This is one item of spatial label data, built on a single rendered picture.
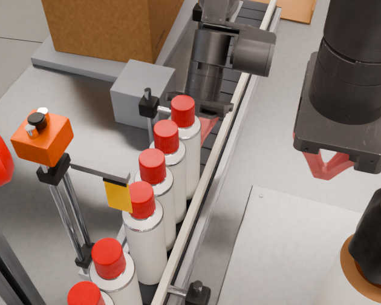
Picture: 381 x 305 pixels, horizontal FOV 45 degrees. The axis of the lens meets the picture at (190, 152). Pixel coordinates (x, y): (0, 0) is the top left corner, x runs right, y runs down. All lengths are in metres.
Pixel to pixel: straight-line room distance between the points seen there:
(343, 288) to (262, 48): 0.36
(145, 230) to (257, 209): 0.26
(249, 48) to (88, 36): 0.46
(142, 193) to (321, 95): 0.27
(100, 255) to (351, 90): 0.31
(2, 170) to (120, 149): 0.66
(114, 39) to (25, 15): 1.88
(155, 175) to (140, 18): 0.48
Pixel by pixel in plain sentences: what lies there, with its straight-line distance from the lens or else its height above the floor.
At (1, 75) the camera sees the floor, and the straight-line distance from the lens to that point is 2.52.
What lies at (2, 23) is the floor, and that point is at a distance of 2.88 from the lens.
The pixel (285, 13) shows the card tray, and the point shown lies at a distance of 1.28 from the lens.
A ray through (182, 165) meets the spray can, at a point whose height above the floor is 1.02.
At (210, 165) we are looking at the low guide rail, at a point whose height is 0.92.
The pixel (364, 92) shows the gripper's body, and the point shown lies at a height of 1.31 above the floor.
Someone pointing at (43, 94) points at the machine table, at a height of 0.83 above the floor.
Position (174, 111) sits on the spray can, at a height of 1.08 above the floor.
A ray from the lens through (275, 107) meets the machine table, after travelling 1.01.
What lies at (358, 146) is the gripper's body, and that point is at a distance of 0.34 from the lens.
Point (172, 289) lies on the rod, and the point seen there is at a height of 0.91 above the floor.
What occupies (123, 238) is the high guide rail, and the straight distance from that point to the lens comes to 0.65.
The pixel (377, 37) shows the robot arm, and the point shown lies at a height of 1.36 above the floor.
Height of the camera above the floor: 1.53
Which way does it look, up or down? 50 degrees down
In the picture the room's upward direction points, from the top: straight up
